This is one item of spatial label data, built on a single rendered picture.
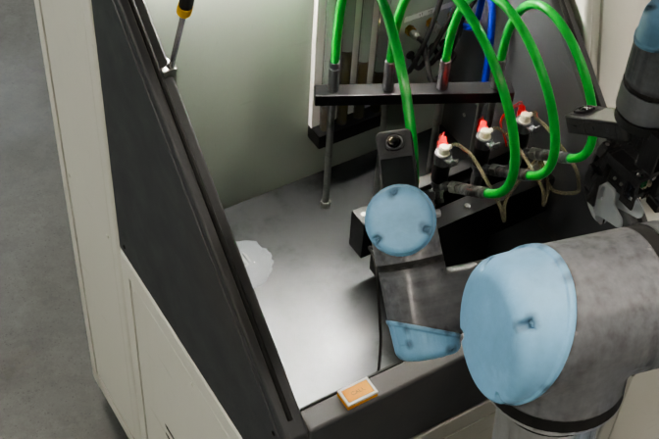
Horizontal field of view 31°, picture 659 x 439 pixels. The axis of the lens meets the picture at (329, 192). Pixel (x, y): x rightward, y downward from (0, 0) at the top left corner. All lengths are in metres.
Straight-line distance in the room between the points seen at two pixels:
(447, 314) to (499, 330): 0.39
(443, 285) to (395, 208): 0.10
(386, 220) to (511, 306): 0.39
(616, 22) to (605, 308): 1.10
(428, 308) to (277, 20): 0.73
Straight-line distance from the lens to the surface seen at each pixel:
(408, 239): 1.26
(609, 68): 1.99
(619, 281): 0.91
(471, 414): 1.92
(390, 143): 1.47
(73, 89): 2.01
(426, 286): 1.29
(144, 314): 2.11
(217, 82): 1.89
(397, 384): 1.72
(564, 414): 0.95
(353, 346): 1.90
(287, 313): 1.94
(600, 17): 1.94
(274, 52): 1.92
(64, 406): 2.87
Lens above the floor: 2.34
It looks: 45 degrees down
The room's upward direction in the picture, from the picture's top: 4 degrees clockwise
